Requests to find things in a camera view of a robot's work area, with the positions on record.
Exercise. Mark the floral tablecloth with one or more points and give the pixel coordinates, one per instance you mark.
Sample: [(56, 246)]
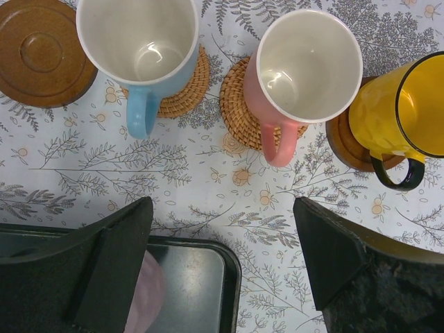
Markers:
[(71, 166)]

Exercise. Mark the light blue mug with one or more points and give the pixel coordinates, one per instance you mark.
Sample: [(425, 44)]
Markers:
[(149, 47)]

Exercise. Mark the light brown wooden coaster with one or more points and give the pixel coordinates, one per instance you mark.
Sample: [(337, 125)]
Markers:
[(42, 61)]

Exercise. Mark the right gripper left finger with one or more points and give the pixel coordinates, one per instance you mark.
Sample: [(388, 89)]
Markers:
[(83, 281)]

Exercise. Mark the woven rattan coaster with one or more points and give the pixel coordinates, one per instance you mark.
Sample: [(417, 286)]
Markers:
[(192, 94), (243, 128)]

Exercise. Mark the yellow glass mug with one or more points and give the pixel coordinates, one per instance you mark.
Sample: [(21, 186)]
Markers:
[(401, 114)]

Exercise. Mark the pink ceramic mug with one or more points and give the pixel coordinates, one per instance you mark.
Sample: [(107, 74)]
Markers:
[(307, 69)]

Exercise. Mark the black serving tray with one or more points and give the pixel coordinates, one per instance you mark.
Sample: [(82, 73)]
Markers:
[(201, 278)]

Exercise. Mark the purple glass mug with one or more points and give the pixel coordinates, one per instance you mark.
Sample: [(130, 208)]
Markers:
[(148, 296)]

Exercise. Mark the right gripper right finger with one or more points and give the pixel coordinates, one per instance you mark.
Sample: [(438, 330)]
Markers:
[(363, 281)]

